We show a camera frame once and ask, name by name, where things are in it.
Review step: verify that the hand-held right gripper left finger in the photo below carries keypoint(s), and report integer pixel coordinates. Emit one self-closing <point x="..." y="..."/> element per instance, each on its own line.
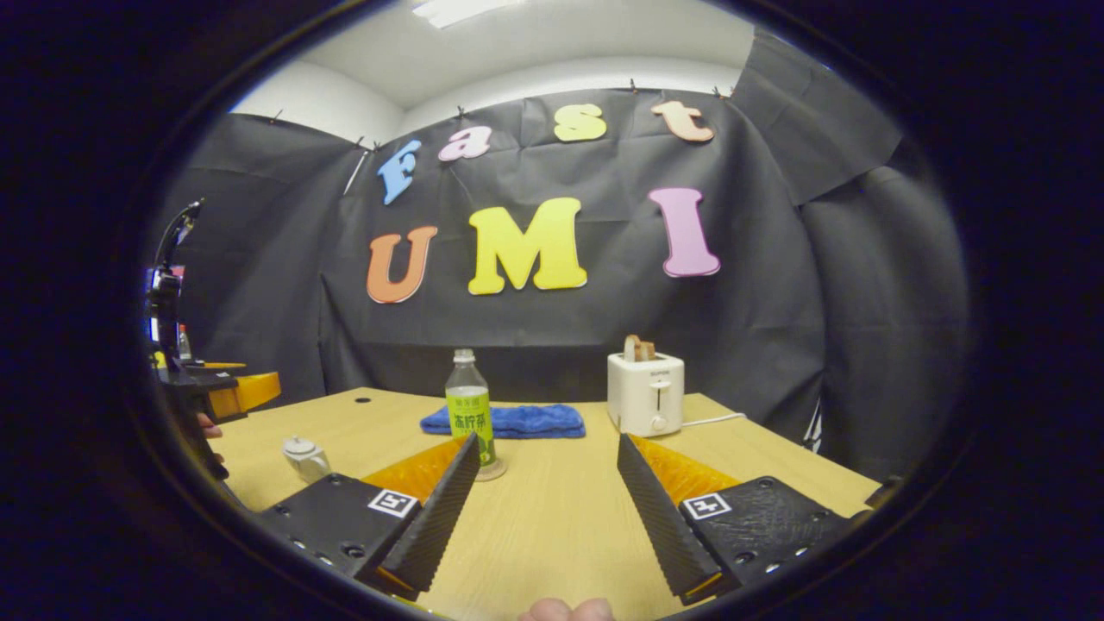
<point x="440" y="526"/>

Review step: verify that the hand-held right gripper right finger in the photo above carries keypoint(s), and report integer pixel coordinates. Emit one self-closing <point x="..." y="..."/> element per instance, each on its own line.
<point x="660" y="535"/>

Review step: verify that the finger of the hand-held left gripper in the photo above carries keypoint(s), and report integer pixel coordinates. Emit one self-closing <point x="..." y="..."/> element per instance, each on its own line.
<point x="194" y="379"/>

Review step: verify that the round wooden coaster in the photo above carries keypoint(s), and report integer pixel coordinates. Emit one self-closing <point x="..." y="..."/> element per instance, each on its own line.
<point x="496" y="471"/>

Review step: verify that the green label water bottle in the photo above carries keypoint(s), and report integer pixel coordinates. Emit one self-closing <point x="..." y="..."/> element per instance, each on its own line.
<point x="470" y="414"/>

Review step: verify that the white teacup lid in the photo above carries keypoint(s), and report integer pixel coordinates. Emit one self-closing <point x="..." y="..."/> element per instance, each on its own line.
<point x="298" y="445"/>

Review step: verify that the white teacup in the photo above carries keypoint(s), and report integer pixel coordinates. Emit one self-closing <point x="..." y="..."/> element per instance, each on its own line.
<point x="309" y="461"/>

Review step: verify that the red cap plastic bottle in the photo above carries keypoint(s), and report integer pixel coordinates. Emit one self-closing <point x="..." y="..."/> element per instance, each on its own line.
<point x="184" y="345"/>

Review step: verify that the computer monitor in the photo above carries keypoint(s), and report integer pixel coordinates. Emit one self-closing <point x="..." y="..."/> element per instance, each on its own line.
<point x="153" y="329"/>

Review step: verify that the blue towel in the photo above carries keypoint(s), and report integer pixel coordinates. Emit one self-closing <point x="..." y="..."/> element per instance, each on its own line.
<point x="535" y="421"/>

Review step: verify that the white toaster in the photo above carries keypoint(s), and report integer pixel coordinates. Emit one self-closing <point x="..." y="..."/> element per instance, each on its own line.
<point x="645" y="392"/>

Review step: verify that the brown bread slice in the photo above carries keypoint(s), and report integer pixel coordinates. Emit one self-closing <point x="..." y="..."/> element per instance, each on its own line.
<point x="640" y="348"/>

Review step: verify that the black backdrop cloth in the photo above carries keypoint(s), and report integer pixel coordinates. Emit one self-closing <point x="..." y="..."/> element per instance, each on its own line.
<point x="561" y="336"/>

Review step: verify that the ceiling light panel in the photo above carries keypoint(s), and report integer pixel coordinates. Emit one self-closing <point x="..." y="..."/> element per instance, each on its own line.
<point x="466" y="10"/>

